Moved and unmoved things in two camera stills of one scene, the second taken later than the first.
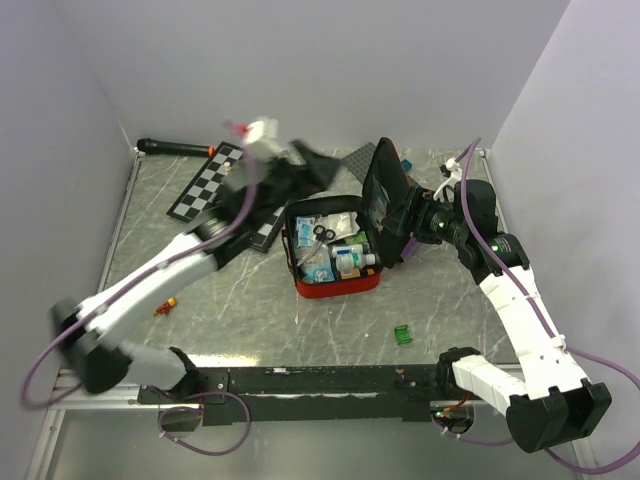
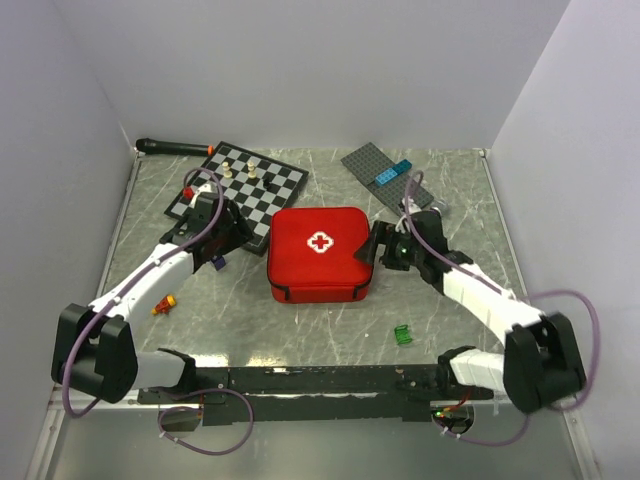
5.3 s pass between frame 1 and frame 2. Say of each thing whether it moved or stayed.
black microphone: stayed
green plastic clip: stayed
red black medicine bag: moved
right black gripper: moved
